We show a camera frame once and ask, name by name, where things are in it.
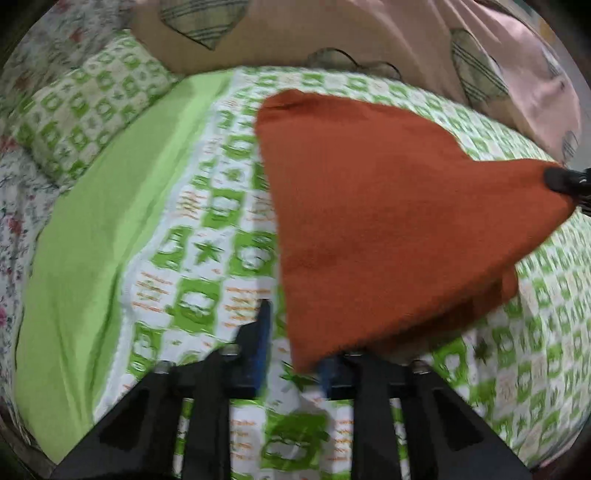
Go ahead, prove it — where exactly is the pink heart pattern duvet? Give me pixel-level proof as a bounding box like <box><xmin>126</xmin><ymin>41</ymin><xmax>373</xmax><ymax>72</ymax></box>
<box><xmin>129</xmin><ymin>0</ymin><xmax>583</xmax><ymax>162</ymax></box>

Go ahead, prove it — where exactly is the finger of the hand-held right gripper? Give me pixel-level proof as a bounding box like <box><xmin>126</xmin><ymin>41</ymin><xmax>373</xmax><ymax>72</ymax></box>
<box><xmin>543</xmin><ymin>166</ymin><xmax>591</xmax><ymax>205</ymax></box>

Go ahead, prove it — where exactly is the rust orange knit sweater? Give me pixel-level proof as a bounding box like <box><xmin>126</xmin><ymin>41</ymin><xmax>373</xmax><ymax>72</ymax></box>
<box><xmin>255</xmin><ymin>89</ymin><xmax>578</xmax><ymax>374</ymax></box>

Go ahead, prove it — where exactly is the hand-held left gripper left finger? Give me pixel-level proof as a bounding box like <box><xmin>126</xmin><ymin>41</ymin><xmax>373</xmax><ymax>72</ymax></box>
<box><xmin>51</xmin><ymin>299</ymin><xmax>274</xmax><ymax>480</ymax></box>

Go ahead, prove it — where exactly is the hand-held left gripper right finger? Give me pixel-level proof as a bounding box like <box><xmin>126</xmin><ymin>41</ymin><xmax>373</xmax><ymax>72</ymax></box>
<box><xmin>318</xmin><ymin>348</ymin><xmax>534</xmax><ymax>480</ymax></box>

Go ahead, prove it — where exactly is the green checkered pillow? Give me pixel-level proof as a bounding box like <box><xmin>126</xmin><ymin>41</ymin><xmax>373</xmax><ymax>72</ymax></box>
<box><xmin>21</xmin><ymin>30</ymin><xmax>181</xmax><ymax>190</ymax></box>

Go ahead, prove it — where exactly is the floral quilt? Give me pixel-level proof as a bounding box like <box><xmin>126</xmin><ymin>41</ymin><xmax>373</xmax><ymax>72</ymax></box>
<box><xmin>0</xmin><ymin>0</ymin><xmax>139</xmax><ymax>416</ymax></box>

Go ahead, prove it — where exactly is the green printed bed sheet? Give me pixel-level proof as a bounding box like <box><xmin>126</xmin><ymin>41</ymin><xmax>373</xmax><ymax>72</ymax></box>
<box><xmin>14</xmin><ymin>65</ymin><xmax>591</xmax><ymax>480</ymax></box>

